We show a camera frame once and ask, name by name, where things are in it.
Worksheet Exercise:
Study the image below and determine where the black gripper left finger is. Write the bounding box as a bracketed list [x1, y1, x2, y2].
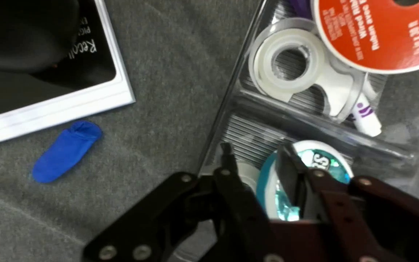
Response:
[82, 141, 275, 262]

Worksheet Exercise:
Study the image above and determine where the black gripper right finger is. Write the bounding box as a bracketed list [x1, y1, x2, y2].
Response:
[278, 140, 419, 262]

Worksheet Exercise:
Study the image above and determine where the teal Ice Breakers mint tin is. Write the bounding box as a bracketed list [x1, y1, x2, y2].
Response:
[255, 139, 357, 223]

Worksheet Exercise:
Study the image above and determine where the clear plastic tape tray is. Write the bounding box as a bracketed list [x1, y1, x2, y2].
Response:
[197, 0, 419, 197]

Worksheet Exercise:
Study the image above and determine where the grey tablecloth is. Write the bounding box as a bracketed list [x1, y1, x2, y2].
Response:
[0, 0, 419, 262]

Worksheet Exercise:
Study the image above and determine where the small white tape roll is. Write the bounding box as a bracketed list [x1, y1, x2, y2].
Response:
[235, 162, 262, 197]

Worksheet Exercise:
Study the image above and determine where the white tube with purple print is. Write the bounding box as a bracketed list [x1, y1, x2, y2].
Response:
[350, 72, 385, 139]

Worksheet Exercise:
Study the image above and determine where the blue rubber cap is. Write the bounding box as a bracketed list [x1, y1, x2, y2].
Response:
[31, 120, 107, 187]

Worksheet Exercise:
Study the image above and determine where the black box with white border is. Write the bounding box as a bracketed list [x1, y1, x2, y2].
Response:
[0, 0, 139, 152]

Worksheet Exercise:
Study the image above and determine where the clear tape dispenser roll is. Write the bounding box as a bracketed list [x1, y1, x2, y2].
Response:
[248, 18, 367, 124]

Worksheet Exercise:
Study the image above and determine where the red ribbon spool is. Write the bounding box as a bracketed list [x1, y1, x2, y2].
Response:
[310, 0, 419, 76]

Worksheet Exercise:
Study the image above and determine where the purple ribbon roll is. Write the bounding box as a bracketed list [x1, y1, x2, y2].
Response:
[287, 0, 315, 19]

